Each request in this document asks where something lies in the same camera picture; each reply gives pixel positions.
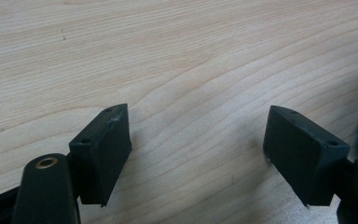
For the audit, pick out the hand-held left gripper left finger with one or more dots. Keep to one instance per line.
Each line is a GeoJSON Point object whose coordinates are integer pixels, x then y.
{"type": "Point", "coordinates": [105, 161]}

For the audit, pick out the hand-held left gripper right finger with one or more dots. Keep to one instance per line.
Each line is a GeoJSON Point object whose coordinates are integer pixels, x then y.
{"type": "Point", "coordinates": [301, 155]}

